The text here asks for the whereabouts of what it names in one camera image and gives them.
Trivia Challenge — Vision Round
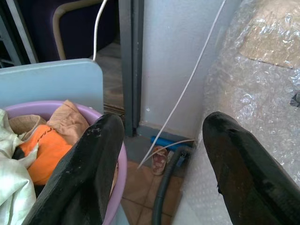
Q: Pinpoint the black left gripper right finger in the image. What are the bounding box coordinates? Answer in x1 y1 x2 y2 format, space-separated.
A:
202 111 300 225

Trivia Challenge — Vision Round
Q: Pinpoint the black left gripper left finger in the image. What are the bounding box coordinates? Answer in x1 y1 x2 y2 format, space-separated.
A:
22 113 125 225

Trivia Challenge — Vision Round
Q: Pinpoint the purple plastic laundry basin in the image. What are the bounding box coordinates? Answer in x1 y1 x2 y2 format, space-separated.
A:
4 100 128 225

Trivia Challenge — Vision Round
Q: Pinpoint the orange garment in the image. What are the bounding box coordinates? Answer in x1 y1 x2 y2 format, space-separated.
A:
18 124 74 186

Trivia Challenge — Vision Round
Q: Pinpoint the tan peach garment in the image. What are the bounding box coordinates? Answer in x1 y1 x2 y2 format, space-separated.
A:
46 99 90 144

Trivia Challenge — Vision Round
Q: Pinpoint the pink patterned slipper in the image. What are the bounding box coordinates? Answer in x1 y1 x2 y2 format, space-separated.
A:
151 145 168 176

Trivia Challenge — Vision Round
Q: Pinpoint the brown knit garment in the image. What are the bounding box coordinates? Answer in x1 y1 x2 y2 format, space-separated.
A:
8 114 47 141

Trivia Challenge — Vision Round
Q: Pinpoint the blue plastic pipe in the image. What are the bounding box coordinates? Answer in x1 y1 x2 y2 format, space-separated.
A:
150 135 194 152

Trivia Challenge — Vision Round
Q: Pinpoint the pale green white garment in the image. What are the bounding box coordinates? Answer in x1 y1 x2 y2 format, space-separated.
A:
0 109 39 225

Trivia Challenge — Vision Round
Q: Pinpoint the light blue chair back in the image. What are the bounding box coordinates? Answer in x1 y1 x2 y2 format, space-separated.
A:
0 58 105 115

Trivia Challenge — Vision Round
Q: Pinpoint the bubble wrapped appliance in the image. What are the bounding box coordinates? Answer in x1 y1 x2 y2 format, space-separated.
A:
172 0 300 225

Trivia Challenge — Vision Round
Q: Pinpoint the black corrugated hose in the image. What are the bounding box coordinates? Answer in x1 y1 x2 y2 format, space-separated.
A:
151 146 193 225

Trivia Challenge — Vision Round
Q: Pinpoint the dark grey door frame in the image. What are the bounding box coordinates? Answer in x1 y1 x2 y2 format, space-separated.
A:
118 0 144 137

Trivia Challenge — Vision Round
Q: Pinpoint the thin white cord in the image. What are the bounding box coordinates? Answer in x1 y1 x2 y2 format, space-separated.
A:
137 0 227 170

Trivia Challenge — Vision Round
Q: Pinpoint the dark chair with beige frame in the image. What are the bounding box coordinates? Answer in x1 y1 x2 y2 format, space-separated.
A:
17 0 120 62

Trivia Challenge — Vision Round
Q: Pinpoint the white cable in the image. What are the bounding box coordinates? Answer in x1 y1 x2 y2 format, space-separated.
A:
92 0 107 62

